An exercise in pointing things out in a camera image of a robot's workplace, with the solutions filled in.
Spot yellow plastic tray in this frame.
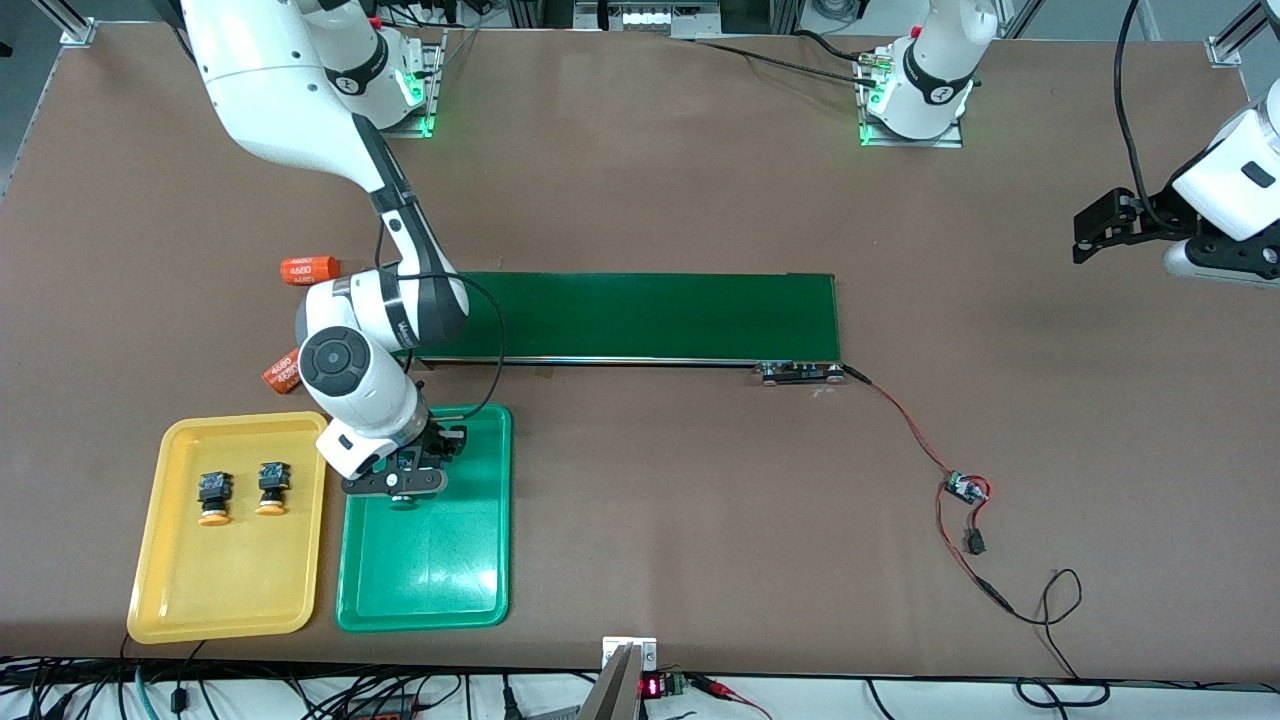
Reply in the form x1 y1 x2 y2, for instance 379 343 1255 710
127 411 331 644

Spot green plastic tray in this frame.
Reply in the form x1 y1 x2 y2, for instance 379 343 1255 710
336 404 513 633

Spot tangled black cables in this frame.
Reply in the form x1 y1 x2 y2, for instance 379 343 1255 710
0 655 601 720

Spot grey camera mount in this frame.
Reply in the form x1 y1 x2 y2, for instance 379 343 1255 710
578 636 658 720

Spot thin black wire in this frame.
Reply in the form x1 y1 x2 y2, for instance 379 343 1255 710
1005 568 1084 681

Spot green push button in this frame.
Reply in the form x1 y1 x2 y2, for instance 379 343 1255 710
388 452 433 511

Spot aluminium arm base plate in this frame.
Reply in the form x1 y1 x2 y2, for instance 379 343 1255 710
858 50 966 149
380 30 446 138

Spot red clip lead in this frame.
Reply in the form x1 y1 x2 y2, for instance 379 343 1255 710
695 675 773 720

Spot white power strip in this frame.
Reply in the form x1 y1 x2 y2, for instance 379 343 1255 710
575 0 721 39

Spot aluminium frame profile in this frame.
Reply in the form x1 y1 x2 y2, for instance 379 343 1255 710
1207 0 1280 69
35 0 98 46

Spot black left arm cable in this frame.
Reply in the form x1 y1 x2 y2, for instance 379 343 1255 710
1113 0 1154 218

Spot yellow push button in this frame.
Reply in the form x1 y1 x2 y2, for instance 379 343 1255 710
256 461 290 517
196 472 232 527

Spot red and black wire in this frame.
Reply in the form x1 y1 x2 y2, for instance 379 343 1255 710
843 366 1013 613

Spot green conveyor belt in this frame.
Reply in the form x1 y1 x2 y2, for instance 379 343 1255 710
398 270 844 386

